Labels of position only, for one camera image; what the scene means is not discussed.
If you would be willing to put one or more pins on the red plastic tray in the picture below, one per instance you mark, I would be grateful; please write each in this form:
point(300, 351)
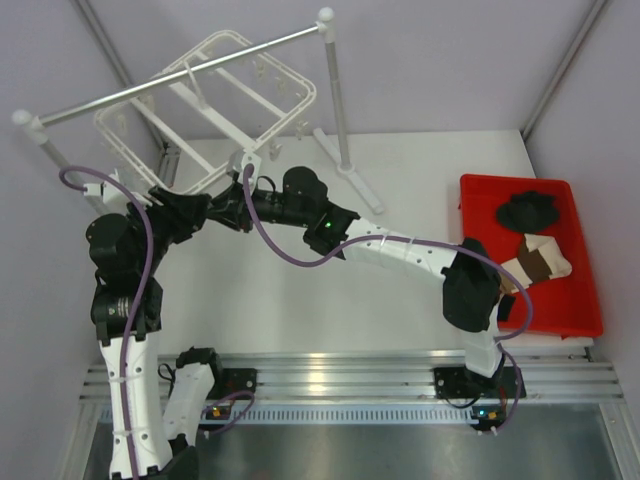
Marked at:
point(565, 307)

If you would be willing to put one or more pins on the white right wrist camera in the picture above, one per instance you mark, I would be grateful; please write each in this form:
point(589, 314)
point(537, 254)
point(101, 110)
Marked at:
point(240, 159)

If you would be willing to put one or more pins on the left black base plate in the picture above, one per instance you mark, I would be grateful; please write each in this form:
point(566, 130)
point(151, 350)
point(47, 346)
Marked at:
point(233, 380)

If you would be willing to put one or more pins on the silver clothes rack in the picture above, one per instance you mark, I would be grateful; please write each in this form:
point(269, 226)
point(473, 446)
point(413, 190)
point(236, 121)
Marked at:
point(212, 56)

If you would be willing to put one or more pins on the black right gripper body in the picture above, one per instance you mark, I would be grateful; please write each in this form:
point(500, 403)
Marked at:
point(241, 209)

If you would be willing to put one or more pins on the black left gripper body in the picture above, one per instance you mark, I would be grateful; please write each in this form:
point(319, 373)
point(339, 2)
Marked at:
point(169, 225)

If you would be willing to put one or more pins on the white plastic clip hanger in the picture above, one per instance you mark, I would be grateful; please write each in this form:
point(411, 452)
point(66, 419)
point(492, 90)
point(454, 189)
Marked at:
point(249, 102)

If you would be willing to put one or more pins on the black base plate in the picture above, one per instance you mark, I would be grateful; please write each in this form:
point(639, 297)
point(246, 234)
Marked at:
point(462, 388)
point(233, 380)

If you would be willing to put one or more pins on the black sock bundle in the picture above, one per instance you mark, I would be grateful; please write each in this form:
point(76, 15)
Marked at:
point(529, 212)

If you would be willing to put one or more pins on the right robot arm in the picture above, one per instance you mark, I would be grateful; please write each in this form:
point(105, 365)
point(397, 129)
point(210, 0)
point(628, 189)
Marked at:
point(468, 279)

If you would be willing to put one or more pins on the black white-striped sock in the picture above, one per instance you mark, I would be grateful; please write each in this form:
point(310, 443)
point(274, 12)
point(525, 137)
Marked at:
point(505, 306)

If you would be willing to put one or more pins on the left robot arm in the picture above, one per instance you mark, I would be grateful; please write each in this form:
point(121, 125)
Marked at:
point(151, 440)

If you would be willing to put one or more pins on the brown cream striped sock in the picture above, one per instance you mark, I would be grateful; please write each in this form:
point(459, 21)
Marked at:
point(538, 259)

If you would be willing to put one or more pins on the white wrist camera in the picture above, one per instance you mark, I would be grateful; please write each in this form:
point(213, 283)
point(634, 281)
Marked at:
point(240, 159)
point(106, 193)

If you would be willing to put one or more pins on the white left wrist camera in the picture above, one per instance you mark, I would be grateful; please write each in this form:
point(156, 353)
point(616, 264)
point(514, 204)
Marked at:
point(106, 193)

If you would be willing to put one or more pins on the aluminium mounting rail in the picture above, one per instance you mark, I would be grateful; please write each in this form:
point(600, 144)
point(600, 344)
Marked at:
point(567, 377)

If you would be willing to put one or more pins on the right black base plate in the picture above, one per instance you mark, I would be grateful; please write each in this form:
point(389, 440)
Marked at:
point(462, 388)

